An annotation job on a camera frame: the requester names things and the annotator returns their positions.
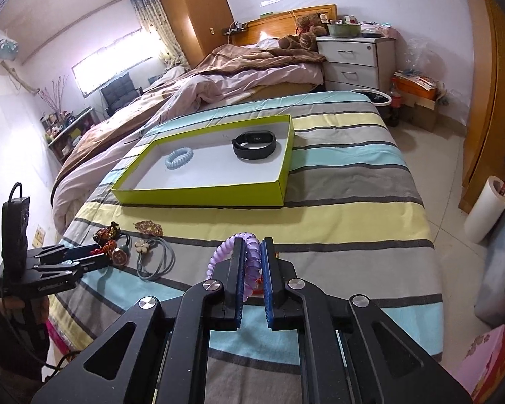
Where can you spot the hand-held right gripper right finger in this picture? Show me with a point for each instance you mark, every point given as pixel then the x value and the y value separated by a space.
pixel 271 286

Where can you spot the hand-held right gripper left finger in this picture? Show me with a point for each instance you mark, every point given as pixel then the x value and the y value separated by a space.
pixel 239 286

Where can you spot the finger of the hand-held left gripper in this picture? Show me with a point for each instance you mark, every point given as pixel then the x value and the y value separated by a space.
pixel 67 250
pixel 88 264

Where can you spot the green cardboard box tray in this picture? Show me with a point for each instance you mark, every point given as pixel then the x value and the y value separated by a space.
pixel 206 168

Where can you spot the black smart band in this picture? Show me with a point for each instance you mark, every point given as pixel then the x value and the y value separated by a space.
pixel 244 152

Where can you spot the person's left hand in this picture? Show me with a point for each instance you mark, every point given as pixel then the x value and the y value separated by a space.
pixel 9 303

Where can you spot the striped bed sheet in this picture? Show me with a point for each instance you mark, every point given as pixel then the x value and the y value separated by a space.
pixel 341 219

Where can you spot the cluttered desk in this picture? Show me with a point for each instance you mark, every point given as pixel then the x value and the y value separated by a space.
pixel 67 134

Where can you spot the dried flower branches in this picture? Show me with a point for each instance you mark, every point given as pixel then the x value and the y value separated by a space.
pixel 54 94

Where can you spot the black office chair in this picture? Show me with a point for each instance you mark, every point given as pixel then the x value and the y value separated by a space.
pixel 118 90

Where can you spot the window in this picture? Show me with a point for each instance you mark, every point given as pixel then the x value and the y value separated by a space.
pixel 109 63

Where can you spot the bed with pink quilt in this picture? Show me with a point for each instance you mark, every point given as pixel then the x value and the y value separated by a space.
pixel 219 88

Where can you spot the white trash bin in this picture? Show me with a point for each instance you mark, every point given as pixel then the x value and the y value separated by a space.
pixel 381 102

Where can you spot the cola bottle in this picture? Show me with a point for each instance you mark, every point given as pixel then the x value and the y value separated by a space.
pixel 394 101

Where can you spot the white paper roll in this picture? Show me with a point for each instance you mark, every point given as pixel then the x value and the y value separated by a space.
pixel 484 214

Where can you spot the brown quilt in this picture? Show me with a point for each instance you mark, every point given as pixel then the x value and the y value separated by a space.
pixel 244 57

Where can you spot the cardboard box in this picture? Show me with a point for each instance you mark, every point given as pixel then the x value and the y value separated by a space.
pixel 423 113

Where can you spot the white drawer nightstand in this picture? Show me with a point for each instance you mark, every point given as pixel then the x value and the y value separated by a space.
pixel 353 71

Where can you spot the pink patterned box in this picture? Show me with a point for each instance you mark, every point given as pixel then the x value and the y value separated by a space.
pixel 496 362

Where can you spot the floral curtain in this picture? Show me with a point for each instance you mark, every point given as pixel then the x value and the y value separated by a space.
pixel 160 29

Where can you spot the black power strip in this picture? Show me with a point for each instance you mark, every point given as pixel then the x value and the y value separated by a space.
pixel 235 28

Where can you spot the brown teddy bear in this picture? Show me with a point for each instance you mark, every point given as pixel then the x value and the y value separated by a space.
pixel 307 29

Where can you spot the wooden headboard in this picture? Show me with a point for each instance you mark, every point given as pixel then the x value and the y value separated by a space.
pixel 273 25

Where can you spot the green basin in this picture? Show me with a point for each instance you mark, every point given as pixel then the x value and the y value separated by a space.
pixel 344 29

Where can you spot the wooden wardrobe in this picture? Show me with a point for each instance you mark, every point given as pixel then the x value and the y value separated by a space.
pixel 202 8

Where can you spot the wooden door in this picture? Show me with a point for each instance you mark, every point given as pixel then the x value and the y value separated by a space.
pixel 488 113

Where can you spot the clear plastic bag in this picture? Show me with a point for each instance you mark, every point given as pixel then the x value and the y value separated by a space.
pixel 421 52

